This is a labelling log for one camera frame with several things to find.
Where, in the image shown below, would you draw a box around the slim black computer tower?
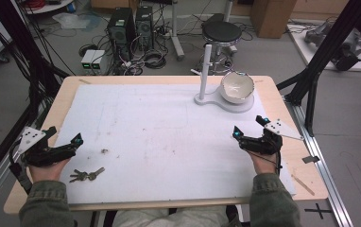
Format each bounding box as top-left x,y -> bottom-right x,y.
134,5 -> 155,52

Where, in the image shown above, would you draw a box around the black gripper strap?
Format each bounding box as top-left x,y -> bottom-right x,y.
8,147 -> 34,195

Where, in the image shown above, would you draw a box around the black round stool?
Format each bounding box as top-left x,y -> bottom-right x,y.
201,20 -> 243,57

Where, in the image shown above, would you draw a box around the person's right hand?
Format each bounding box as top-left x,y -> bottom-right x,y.
247,149 -> 280,176

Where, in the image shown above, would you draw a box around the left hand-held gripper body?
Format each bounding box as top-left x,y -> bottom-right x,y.
17,126 -> 77,167

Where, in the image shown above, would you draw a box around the silver key bunch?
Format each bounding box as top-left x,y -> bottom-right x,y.
68,166 -> 106,184

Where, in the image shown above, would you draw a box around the thin wooden stick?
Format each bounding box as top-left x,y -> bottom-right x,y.
290,173 -> 316,197

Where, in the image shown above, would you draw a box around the black frame with cables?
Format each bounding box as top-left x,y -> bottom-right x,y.
0,0 -> 71,190

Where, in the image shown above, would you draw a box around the round white table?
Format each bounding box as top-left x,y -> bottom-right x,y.
23,0 -> 77,15

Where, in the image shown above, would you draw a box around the brown cardboard box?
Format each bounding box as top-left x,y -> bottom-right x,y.
249,0 -> 299,40

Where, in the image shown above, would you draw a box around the white table mat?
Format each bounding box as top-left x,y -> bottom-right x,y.
55,82 -> 297,205

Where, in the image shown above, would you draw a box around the clear plastic bag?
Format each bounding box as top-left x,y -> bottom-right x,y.
51,11 -> 92,30

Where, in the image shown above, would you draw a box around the white platform board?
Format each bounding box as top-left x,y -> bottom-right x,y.
286,20 -> 361,74

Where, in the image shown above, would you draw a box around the grey and black machine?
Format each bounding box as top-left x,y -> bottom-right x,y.
303,22 -> 361,72

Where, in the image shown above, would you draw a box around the person's legs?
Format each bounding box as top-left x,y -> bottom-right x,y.
112,205 -> 243,227

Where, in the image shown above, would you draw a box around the large black computer tower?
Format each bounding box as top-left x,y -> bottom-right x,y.
107,7 -> 137,61

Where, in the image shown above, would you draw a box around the black frame strut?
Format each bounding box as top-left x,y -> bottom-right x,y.
276,0 -> 361,138

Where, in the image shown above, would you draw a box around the person's left hand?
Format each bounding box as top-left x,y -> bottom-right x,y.
27,158 -> 72,184

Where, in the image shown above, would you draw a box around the white stand with round base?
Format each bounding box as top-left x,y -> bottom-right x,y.
190,44 -> 255,114

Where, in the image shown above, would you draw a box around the coiled black cable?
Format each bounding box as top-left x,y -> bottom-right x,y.
143,49 -> 167,70

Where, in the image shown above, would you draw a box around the white metal stand leg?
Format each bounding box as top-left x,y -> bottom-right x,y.
169,0 -> 186,61

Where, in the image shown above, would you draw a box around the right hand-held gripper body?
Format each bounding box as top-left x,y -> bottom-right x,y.
238,118 -> 305,156

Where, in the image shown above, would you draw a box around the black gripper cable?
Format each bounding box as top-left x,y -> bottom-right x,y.
252,150 -> 284,176

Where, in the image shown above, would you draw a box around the white ceramic bowl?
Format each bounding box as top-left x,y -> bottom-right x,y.
219,71 -> 255,105

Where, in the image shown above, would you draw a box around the white box with green display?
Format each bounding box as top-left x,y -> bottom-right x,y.
91,49 -> 107,72
80,49 -> 97,72

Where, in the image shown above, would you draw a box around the grey tape piece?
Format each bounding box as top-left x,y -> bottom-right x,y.
301,154 -> 321,165

